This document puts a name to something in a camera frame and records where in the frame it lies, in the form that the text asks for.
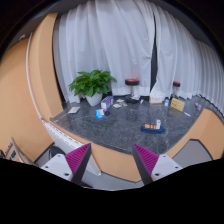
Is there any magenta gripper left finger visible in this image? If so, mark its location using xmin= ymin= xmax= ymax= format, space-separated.
xmin=41 ymin=142 xmax=93 ymax=186

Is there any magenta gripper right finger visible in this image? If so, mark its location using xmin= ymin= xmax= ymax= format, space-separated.
xmin=131 ymin=143 xmax=184 ymax=186

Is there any white charger plug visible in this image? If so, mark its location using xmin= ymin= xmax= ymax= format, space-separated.
xmin=156 ymin=119 xmax=161 ymax=129

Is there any white paper card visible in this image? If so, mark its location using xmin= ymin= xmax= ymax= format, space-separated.
xmin=68 ymin=106 xmax=80 ymax=114

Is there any small blue box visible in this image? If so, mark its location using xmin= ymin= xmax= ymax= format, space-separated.
xmin=95 ymin=109 xmax=105 ymax=119

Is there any purple white box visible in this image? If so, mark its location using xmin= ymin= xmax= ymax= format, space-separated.
xmin=101 ymin=96 xmax=114 ymax=111

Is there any white tissue box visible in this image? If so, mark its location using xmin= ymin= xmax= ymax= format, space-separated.
xmin=149 ymin=88 xmax=164 ymax=104

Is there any red black bar stool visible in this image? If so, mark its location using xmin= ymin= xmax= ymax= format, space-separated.
xmin=125 ymin=78 xmax=139 ymax=104

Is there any small blue white bottle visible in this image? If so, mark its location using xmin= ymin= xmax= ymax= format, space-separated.
xmin=164 ymin=99 xmax=170 ymax=107

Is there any yellow sign card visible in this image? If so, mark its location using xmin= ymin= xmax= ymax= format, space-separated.
xmin=171 ymin=98 xmax=185 ymax=112

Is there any green potted plant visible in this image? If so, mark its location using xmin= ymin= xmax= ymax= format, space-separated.
xmin=68 ymin=69 xmax=116 ymax=106

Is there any white curtain right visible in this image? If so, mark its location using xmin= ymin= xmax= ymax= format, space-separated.
xmin=152 ymin=5 xmax=224 ymax=114

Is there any white curtain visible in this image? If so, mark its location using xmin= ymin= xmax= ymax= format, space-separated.
xmin=152 ymin=5 xmax=224 ymax=114
xmin=53 ymin=0 xmax=155 ymax=103

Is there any white curtain left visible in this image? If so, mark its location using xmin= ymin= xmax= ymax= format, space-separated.
xmin=53 ymin=0 xmax=155 ymax=103

